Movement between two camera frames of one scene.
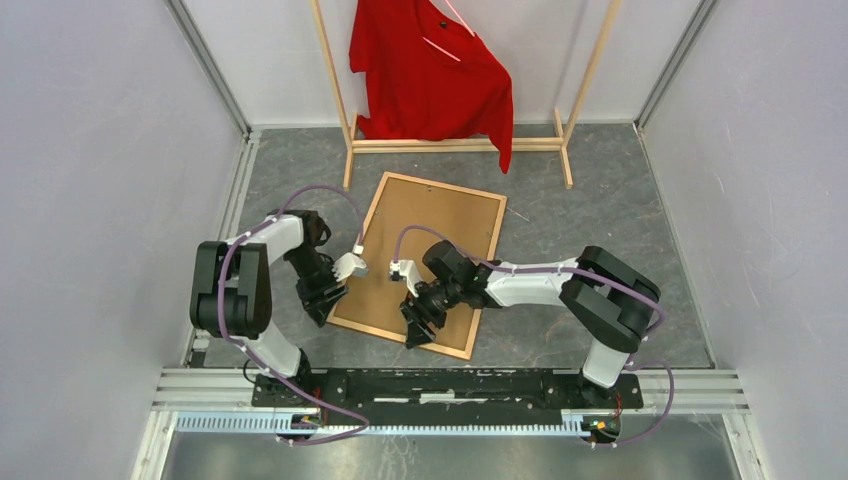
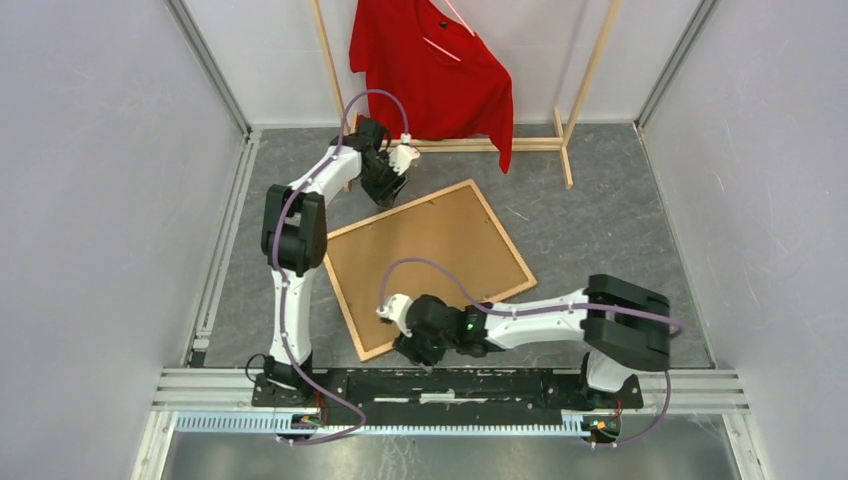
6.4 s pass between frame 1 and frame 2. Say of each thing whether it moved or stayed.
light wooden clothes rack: stayed
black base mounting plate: stayed
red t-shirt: stayed
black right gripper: moved
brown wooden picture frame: moved
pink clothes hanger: stayed
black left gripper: moved
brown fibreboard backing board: moved
